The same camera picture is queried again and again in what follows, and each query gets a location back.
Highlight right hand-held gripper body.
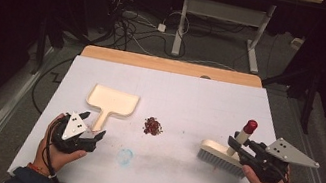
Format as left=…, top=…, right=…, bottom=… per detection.
left=236, top=130, right=324, bottom=183

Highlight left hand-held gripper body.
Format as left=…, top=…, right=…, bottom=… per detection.
left=48, top=107, right=103, bottom=159

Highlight cream brush with red-tipped handle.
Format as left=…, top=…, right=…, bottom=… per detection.
left=194, top=110, right=260, bottom=181

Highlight wooden dustpan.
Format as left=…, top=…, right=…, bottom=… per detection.
left=80, top=82, right=142, bottom=140

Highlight person's left hand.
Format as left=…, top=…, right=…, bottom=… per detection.
left=32, top=109, right=94, bottom=180

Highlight pile of red crumbs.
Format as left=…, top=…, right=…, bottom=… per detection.
left=141, top=115, right=166, bottom=138

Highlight white table cover sheet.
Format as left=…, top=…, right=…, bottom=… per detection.
left=6, top=46, right=312, bottom=183

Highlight black metal stand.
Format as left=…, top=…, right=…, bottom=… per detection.
left=254, top=60, right=323, bottom=136
left=30, top=13, right=70, bottom=80

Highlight wooden table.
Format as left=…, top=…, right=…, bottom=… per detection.
left=80, top=43, right=265, bottom=90

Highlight white power adapter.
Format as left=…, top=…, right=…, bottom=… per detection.
left=156, top=23, right=168, bottom=34

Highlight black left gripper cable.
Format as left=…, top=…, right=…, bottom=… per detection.
left=37, top=116, right=79, bottom=183

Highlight black floor cable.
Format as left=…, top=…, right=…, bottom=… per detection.
left=27, top=50, right=76, bottom=120

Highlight red bracelet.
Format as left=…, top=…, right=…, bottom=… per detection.
left=25, top=161, right=51, bottom=178

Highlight tangle of floor cables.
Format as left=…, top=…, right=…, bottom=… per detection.
left=99, top=0, right=198, bottom=63

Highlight white desk frame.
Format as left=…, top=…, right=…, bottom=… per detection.
left=156, top=0, right=324, bottom=85

